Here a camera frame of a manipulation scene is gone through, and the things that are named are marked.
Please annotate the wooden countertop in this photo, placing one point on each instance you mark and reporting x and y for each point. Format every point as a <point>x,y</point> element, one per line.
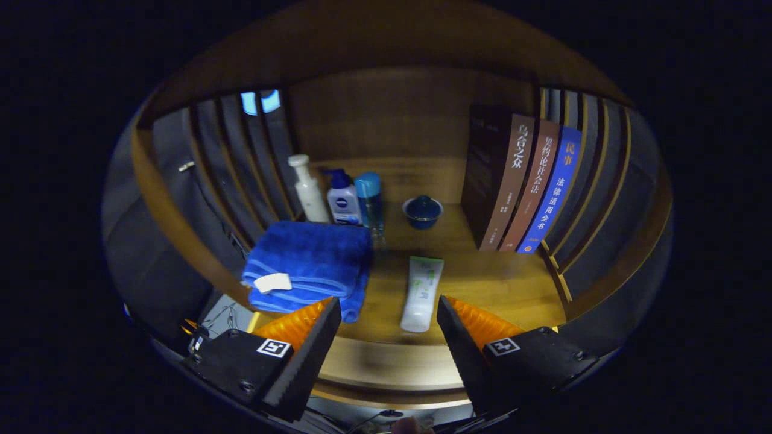
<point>476,283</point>

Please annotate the blue book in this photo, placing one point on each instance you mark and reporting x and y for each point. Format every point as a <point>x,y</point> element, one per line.
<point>555,187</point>

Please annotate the white pump bottle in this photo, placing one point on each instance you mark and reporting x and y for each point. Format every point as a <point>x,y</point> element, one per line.
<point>310,193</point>

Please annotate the white and green tube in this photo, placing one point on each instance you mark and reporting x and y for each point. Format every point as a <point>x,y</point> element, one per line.
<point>420,295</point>

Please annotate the reddish brown book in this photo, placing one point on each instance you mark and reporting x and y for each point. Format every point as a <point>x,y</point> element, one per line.
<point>534,187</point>

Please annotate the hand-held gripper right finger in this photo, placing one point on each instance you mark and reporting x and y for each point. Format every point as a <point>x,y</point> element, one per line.
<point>467,361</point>

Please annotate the blue lidded teacup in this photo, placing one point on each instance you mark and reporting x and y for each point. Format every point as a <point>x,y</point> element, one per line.
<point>422,212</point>

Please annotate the white bottle with blue cap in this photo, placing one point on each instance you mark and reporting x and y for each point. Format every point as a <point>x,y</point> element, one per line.
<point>344,202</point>

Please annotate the wooden cabinet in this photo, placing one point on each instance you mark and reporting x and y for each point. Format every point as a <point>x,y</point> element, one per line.
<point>392,114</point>

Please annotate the metal clip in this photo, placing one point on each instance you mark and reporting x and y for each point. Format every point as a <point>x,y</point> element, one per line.
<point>186,166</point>

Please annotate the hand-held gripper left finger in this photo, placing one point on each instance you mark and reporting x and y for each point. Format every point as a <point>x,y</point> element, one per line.
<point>307,367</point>

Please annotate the dark brown book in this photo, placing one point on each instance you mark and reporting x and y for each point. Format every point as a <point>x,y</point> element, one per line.
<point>488,175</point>

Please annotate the blue folded towel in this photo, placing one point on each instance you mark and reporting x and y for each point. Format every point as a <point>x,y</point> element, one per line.
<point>313,253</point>

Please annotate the teal tumbler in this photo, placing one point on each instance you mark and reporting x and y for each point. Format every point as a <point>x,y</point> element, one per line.
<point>369,199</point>

